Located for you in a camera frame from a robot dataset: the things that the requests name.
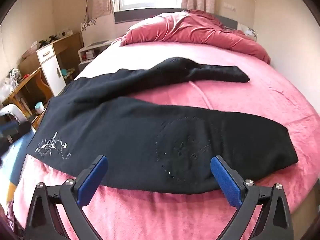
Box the red duvet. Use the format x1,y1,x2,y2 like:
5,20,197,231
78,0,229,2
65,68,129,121
119,9,272,64

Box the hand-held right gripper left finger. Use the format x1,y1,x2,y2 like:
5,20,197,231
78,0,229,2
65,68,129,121
24,155,109,240

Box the grey headboard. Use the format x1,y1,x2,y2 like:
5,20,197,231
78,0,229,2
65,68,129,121
114,8,238,30

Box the hanging wall cable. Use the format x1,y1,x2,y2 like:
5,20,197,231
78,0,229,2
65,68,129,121
84,0,92,22

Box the white drawer cabinet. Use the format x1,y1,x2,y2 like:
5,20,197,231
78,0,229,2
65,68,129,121
36,42,67,97

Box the wooden desk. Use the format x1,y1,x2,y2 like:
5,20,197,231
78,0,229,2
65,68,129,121
19,33,83,81

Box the low wooden table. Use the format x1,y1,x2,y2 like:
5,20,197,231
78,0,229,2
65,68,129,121
2,67,49,114

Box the white nightstand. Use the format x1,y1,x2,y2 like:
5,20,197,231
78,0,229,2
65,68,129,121
77,40,113,72

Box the pink bed blanket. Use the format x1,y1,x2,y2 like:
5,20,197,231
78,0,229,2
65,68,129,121
12,40,320,240

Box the floral white panel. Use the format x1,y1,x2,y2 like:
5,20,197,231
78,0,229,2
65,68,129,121
80,17,97,33
246,28,258,41

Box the white rounded object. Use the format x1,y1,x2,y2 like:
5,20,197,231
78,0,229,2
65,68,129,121
0,104,26,123

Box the white plastic bag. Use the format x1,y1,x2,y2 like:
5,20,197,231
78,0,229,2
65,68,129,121
0,76,19,103

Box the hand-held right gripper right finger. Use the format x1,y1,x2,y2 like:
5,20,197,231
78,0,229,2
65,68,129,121
210,155,294,240

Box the patterned light quilt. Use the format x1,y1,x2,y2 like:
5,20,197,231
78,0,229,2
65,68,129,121
0,130,36,207

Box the black pants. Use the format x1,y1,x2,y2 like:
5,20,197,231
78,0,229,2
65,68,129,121
26,57,299,195

